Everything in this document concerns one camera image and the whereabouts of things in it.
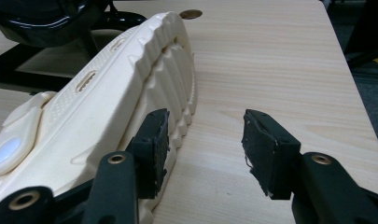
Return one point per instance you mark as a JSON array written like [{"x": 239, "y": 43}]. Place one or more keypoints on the red and black shoe rack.
[{"x": 37, "y": 31}]

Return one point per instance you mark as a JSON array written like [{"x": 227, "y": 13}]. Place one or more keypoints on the cream foam slipper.
[{"x": 93, "y": 102}]

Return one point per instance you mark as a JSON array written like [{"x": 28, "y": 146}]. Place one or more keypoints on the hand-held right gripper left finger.
[{"x": 152, "y": 149}]

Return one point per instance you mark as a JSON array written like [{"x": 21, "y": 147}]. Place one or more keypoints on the black metal stand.
[{"x": 368, "y": 28}]

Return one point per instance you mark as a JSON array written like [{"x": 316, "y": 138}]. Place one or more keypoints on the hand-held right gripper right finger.
[{"x": 267, "y": 149}]

